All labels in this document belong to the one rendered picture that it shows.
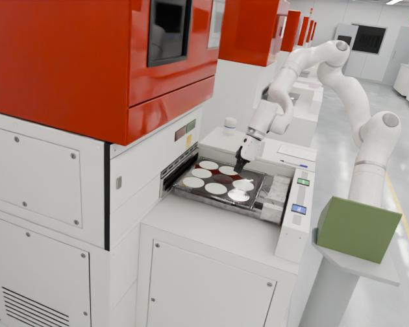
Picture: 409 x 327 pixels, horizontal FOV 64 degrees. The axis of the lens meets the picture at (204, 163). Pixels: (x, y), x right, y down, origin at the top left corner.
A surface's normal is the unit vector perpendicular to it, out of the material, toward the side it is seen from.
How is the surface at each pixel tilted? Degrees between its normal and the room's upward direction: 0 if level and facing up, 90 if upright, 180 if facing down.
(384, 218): 90
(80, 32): 90
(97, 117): 90
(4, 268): 90
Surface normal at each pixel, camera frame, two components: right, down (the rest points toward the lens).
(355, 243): -0.33, 0.36
